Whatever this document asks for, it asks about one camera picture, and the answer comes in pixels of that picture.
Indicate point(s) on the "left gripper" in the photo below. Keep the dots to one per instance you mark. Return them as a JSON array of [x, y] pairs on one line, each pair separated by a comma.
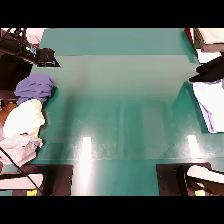
[[46, 56]]

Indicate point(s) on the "black shirt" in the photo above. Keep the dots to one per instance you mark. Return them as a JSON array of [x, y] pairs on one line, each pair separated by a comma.
[[211, 71]]

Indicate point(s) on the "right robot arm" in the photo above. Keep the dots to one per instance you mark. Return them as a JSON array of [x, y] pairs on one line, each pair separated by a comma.
[[180, 180]]

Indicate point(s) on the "purple garment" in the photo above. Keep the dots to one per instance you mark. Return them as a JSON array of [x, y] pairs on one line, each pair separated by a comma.
[[35, 88]]

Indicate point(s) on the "cream garment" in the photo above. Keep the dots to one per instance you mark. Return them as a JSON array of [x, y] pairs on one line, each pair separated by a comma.
[[25, 116]]

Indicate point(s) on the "pale pink garment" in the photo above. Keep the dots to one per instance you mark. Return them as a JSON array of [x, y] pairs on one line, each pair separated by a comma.
[[18, 148]]

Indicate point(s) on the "red garment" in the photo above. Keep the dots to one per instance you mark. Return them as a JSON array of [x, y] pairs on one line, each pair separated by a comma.
[[189, 33]]

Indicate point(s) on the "small white garment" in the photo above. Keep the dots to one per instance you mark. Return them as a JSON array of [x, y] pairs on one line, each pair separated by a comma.
[[203, 56]]

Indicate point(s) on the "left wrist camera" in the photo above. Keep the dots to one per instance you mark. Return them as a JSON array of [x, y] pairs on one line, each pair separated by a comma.
[[18, 33]]

